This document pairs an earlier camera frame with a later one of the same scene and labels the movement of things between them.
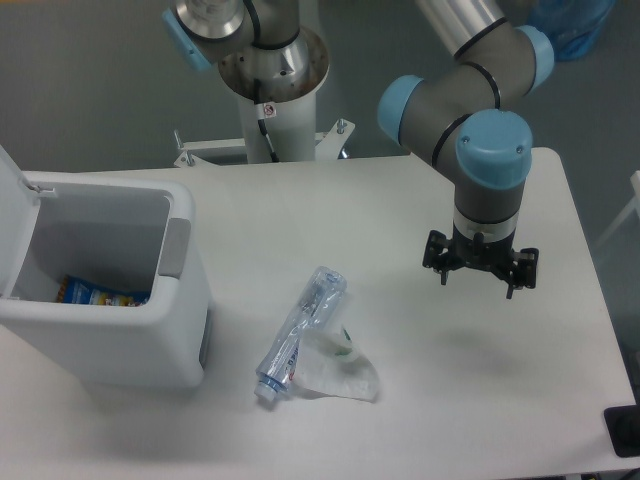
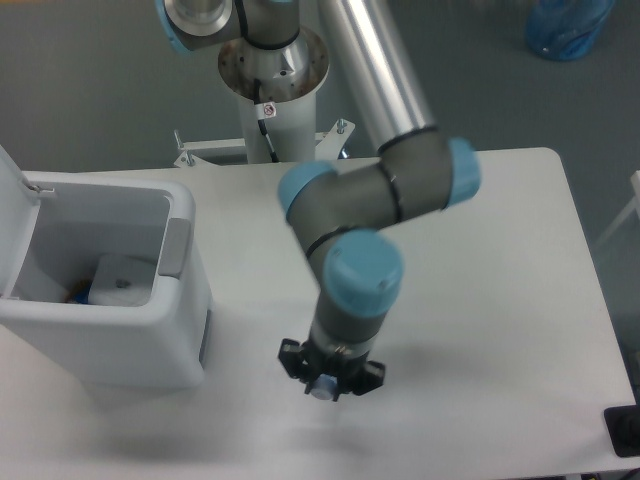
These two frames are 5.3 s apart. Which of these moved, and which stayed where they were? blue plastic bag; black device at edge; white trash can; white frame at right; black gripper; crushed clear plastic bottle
Moved: crushed clear plastic bottle; black gripper
Stayed: white trash can; white frame at right; blue plastic bag; black device at edge
